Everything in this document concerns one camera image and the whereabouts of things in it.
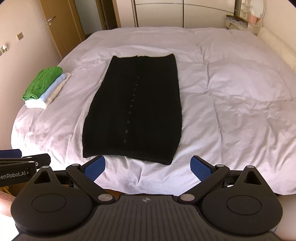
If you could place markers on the pink cup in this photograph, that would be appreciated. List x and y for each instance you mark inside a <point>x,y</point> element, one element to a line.
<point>251,19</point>

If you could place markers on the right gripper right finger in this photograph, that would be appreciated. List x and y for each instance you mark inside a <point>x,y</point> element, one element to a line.
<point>210,177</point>

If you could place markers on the black knit garment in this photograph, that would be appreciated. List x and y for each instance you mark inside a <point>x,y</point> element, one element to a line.
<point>136,112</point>

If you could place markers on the green folded towel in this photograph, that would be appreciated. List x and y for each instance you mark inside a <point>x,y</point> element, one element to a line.
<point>42,82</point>

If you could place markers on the wooden door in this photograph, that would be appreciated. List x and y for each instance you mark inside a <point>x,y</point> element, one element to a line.
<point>62,19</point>

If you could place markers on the white bedside table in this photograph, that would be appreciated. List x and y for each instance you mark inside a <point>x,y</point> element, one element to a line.
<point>237,23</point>

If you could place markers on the light blue folded cloth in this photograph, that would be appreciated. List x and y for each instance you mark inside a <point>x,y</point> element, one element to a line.
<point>53,86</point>

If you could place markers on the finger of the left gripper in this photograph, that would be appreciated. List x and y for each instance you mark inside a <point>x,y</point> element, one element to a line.
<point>14,153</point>

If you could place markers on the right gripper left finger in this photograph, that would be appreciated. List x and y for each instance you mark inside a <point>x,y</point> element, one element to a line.
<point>84,176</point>

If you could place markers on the beige folded cloth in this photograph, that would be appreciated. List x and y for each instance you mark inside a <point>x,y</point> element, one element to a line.
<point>56,91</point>

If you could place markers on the white folded cloth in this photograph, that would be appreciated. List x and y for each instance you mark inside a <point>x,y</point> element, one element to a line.
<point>36,103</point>

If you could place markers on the white wardrobe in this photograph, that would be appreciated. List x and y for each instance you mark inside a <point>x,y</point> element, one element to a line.
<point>185,14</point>

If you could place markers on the wall switch plate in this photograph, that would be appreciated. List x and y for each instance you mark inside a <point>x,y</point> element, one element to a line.
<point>19,36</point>

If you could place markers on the wall socket plate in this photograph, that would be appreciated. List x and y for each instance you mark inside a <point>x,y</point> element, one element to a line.
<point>3,49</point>

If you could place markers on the white headboard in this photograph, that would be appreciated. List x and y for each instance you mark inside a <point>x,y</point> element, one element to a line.
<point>286,52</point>

